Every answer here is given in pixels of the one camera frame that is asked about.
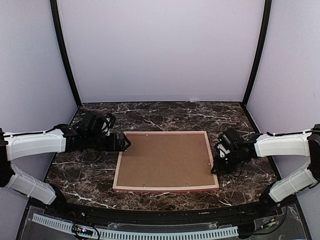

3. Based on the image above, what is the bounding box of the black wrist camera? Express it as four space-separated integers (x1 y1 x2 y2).
74 111 116 137
216 128 240 158

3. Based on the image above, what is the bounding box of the black front table rail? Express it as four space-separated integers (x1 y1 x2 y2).
27 193 298 226

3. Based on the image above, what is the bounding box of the white slotted cable duct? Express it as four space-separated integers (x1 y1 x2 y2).
31 213 239 240

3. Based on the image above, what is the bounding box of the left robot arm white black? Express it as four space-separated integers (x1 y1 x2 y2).
0 124 131 218

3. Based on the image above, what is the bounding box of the black left corner post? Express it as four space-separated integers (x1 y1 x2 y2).
49 0 82 108

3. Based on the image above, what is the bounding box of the black corner post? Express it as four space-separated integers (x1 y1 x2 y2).
49 0 82 108
241 0 272 109

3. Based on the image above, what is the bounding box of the brown cardboard backing board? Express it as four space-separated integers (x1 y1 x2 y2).
116 133 216 188

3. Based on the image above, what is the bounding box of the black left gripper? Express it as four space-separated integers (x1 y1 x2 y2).
86 133 131 152

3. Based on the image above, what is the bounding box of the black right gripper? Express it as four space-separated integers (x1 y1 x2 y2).
212 148 242 174

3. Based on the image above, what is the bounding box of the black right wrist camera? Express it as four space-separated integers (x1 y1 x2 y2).
216 128 240 158

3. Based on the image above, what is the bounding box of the pink wooden picture frame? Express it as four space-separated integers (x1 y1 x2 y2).
112 130 220 193

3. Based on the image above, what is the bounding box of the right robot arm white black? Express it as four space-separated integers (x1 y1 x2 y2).
211 124 320 217

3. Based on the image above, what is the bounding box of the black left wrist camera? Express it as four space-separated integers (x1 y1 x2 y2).
74 111 116 137

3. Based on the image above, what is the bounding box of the black right corner post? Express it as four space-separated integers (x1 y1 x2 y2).
241 0 272 109

